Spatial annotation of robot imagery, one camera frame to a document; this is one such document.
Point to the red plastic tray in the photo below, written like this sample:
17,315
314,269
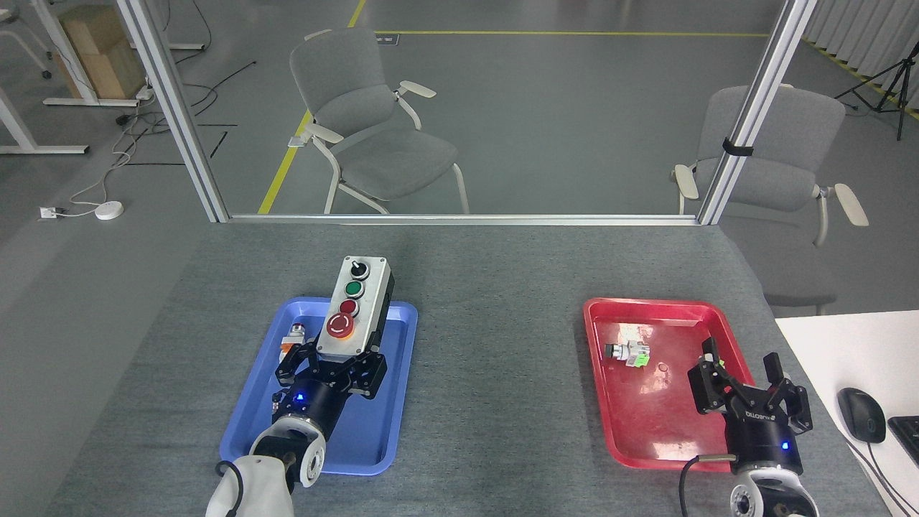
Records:
646,409

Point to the silver aluminium post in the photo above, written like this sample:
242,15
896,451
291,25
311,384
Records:
172,108
761,108

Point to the black tripod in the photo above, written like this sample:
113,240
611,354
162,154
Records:
899,93

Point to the black push button switch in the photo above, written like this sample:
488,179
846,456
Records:
628,352

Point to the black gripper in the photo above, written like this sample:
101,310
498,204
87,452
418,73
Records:
312,406
764,438

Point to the black computer mouse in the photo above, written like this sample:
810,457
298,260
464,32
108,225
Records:
861,415

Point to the white side table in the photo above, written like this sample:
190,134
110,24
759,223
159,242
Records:
840,352

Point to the white round floor device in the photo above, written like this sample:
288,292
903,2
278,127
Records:
109,210

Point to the white pleated curtain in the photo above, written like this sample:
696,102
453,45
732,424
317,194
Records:
861,36

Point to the silver aluminium crossbar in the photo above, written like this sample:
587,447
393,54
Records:
459,219

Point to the cardboard box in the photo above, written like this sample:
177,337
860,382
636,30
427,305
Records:
100,57

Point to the black keyboard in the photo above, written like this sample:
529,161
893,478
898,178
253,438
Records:
906,438

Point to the grey chair with white armrests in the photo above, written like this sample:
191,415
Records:
380,151
804,129

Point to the blue plastic tray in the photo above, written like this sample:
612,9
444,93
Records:
366,438

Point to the orange push button switch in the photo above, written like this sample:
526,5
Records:
293,337

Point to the white wall plug socket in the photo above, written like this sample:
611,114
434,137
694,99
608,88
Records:
49,212

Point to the grey control box with buttons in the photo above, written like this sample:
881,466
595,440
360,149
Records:
355,309

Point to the white desk leg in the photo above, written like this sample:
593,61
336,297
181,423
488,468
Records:
72,61
21,133

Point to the silver floor socket box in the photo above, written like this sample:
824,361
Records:
297,141

